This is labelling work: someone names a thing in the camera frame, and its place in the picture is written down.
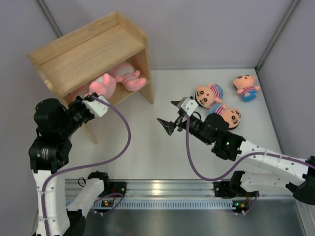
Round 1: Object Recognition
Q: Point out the pink striped plush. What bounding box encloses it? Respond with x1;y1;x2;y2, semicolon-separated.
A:
109;61;147;91
68;85;89;102
84;73;117;99

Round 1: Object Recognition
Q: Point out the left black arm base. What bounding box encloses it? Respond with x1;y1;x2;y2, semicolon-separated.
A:
101;181;127;196

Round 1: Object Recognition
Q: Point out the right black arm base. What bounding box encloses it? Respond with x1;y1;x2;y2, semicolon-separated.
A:
213;181;247;199

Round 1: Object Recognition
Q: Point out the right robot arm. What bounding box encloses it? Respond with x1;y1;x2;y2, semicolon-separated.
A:
157;97;315;205

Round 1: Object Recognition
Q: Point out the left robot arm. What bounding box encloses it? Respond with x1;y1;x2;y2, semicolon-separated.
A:
29;97;111;236

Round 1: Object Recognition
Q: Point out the wooden two-tier shelf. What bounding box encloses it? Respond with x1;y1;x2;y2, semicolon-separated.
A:
27;11;156;145

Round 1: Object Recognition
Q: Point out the boy plush lower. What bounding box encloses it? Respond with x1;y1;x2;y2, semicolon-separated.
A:
209;104;241;130

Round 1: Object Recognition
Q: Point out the boy plush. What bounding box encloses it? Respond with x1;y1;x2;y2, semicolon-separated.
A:
209;104;241;130
233;74;260;102
194;83;223;108

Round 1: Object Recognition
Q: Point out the boy plush near centre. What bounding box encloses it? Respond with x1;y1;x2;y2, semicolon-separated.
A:
194;83;223;108

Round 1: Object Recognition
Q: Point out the boy plush far right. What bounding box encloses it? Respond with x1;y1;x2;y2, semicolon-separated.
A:
233;74;260;102

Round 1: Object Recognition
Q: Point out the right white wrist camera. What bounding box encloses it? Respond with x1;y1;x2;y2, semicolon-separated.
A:
177;97;198;117

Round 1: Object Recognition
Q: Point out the aluminium mounting rail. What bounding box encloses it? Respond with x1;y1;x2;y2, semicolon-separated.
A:
63;178;307;199

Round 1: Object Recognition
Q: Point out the slotted white cable duct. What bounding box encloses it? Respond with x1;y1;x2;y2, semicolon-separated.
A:
66;199;234;209

